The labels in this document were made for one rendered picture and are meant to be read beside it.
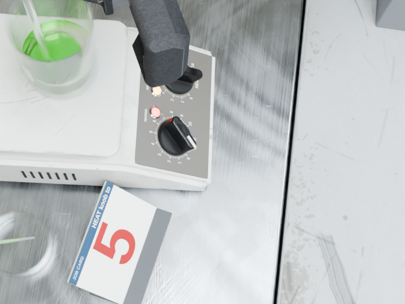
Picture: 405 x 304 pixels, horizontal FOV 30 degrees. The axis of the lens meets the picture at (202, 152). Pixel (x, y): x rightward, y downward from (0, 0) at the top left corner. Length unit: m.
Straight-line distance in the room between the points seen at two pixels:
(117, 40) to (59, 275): 0.21
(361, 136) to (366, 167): 0.03
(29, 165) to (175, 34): 0.25
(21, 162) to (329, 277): 0.28
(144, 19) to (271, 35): 0.34
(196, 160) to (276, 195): 0.09
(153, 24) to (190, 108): 0.26
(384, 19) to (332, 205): 0.19
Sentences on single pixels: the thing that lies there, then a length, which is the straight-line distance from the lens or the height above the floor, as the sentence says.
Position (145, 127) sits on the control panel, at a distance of 0.64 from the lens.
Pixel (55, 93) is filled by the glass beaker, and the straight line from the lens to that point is 0.61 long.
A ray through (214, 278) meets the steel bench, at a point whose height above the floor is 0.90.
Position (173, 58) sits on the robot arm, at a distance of 0.43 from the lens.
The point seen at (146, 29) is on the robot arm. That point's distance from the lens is 0.42.
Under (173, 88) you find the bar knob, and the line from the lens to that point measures 0.66.
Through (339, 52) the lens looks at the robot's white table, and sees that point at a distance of 0.75.
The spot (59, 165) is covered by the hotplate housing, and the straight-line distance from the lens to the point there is 0.63.
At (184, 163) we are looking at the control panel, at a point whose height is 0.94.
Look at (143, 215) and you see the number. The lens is 0.67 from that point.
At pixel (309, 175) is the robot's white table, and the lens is 0.70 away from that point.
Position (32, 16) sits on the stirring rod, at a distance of 0.53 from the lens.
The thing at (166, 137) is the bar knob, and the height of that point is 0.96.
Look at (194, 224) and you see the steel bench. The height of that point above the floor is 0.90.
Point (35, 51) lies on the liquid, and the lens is 0.61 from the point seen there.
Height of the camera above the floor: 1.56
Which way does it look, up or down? 72 degrees down
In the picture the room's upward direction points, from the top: 11 degrees clockwise
